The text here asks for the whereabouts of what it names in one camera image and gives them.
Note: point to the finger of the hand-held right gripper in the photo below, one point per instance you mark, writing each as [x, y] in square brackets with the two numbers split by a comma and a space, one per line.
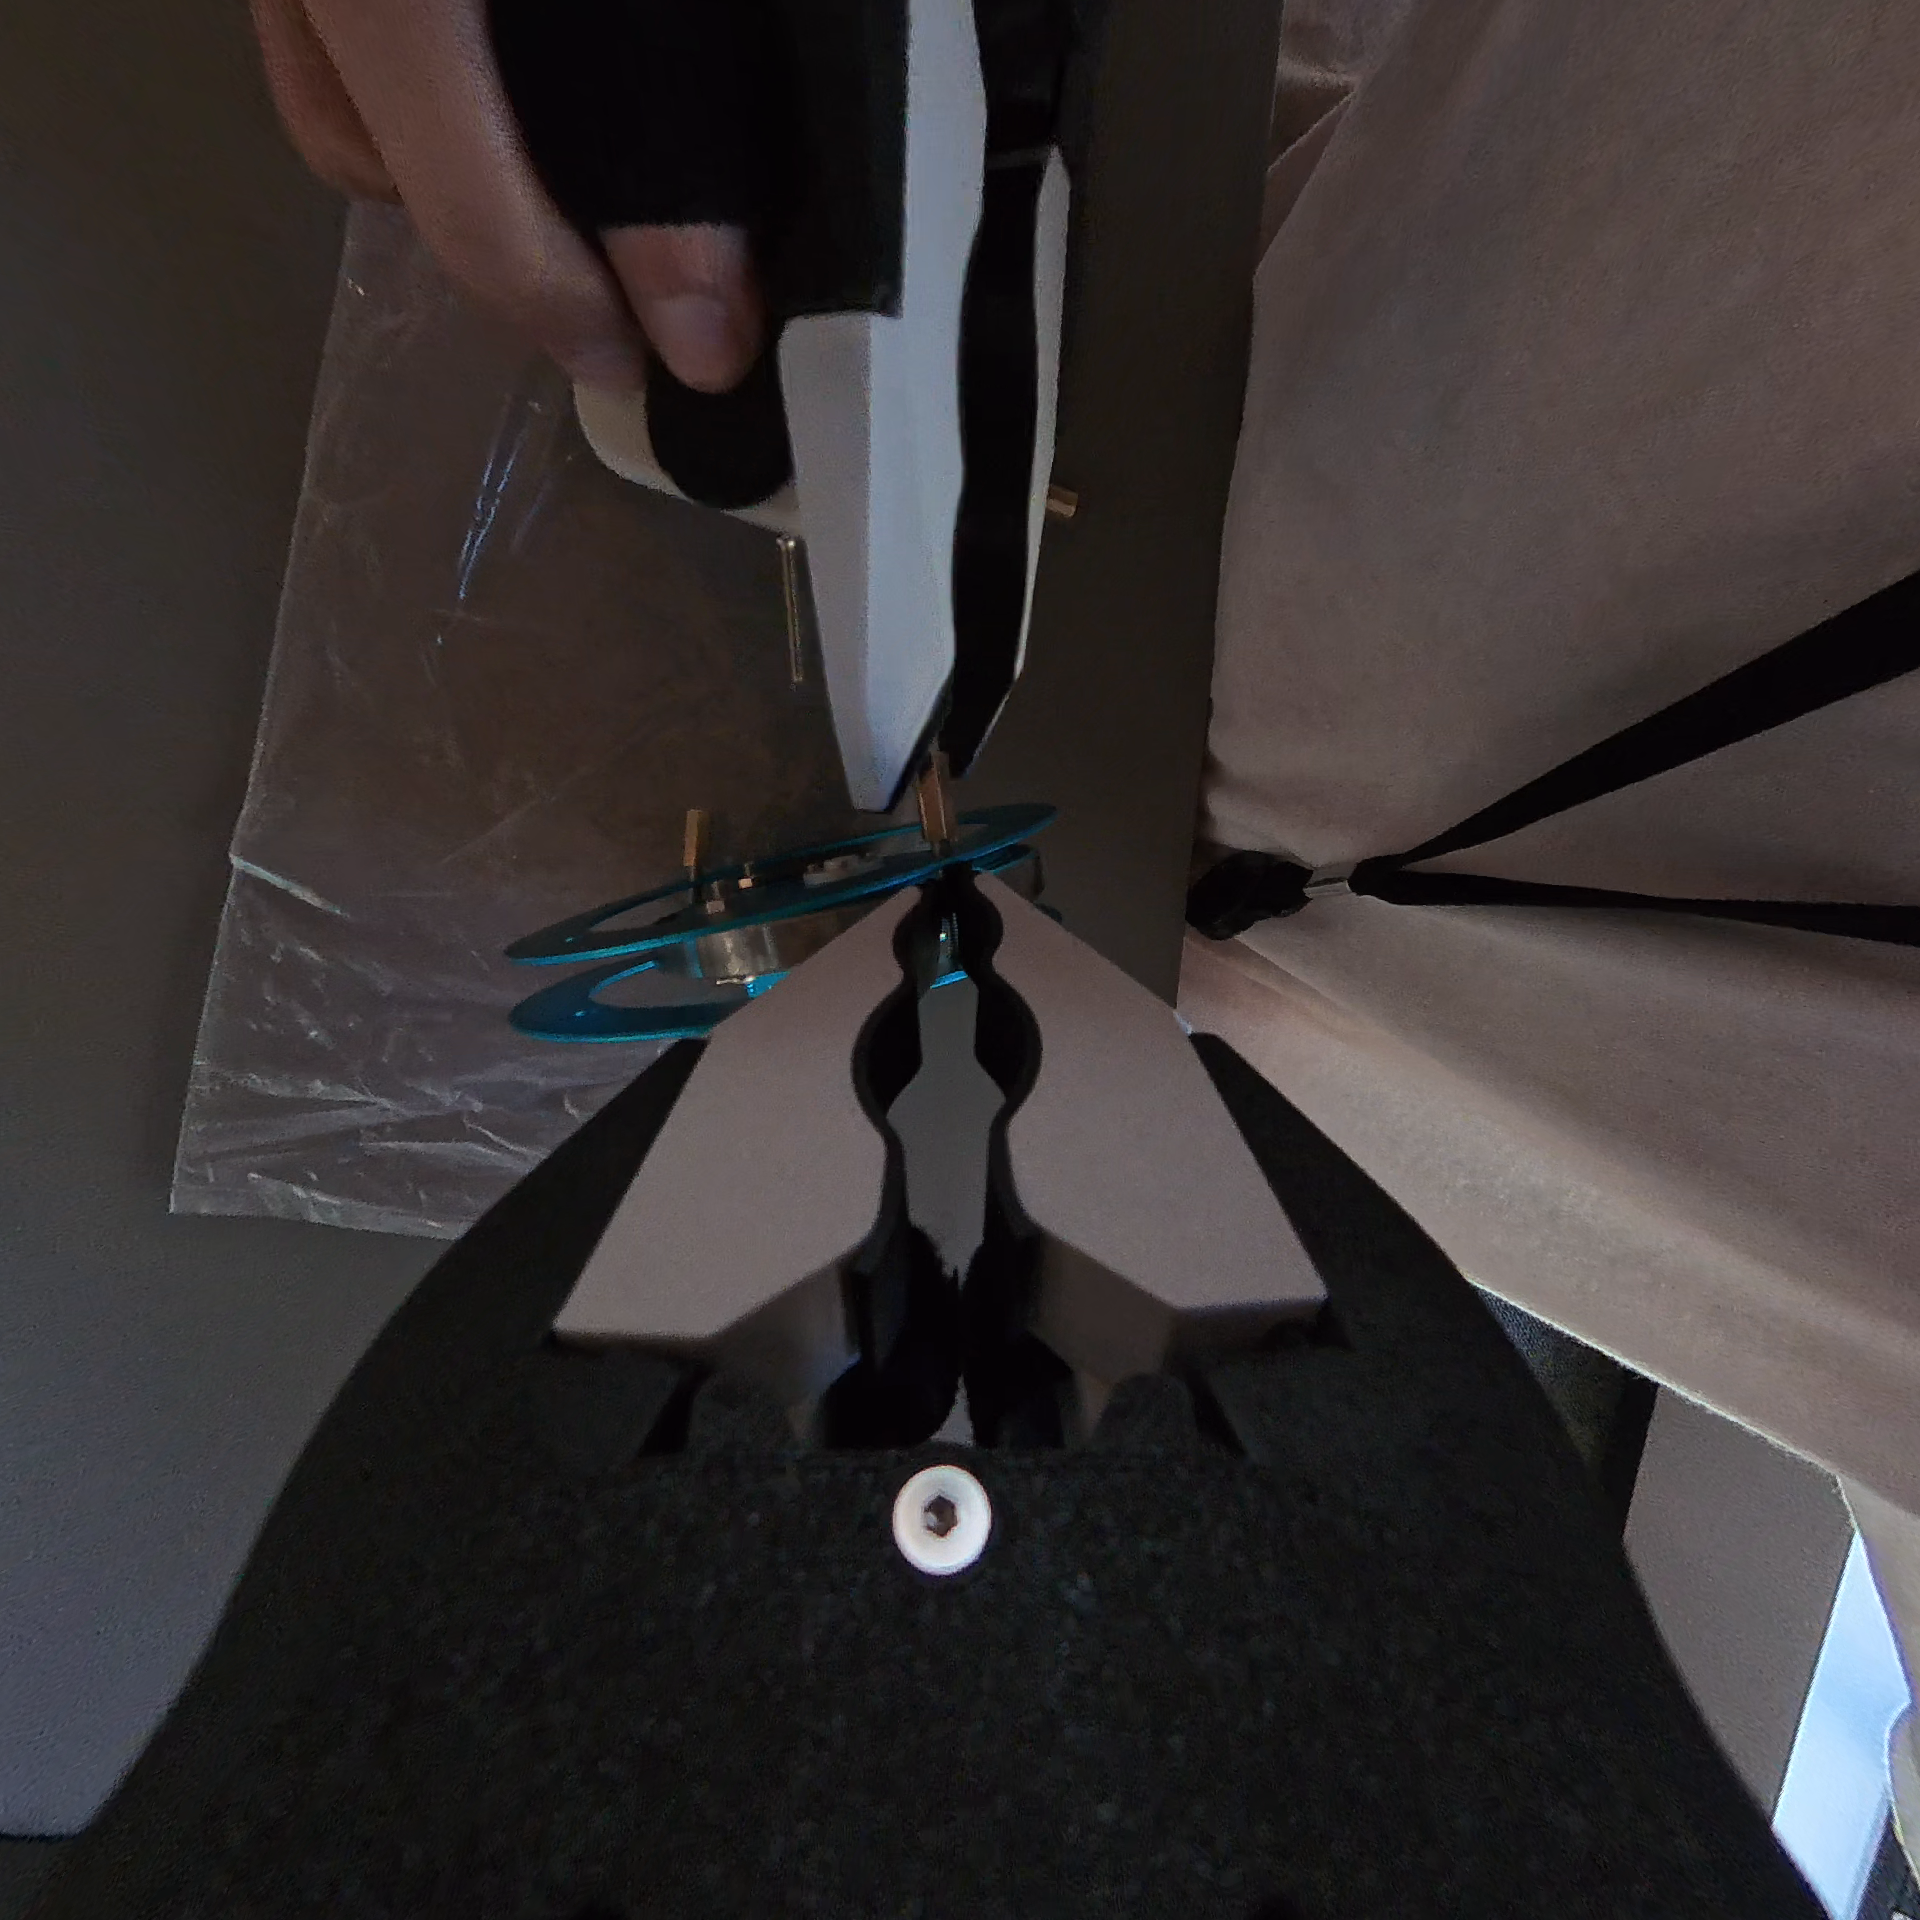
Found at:
[879, 523]
[1051, 376]

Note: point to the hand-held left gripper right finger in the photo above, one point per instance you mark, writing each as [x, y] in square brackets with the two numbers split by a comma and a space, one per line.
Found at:
[1154, 1184]

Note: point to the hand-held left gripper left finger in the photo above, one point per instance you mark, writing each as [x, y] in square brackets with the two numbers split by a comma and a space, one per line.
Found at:
[721, 1200]

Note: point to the blue round turntable assembly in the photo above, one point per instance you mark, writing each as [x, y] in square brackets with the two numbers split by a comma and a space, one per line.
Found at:
[600, 1021]

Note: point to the grey desk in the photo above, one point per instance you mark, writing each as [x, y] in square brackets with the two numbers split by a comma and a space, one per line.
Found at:
[120, 600]

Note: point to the long steel screw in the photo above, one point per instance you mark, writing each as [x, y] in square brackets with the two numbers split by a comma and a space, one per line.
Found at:
[792, 608]

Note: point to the clear plastic bag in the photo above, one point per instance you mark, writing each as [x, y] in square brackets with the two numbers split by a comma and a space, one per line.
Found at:
[450, 750]

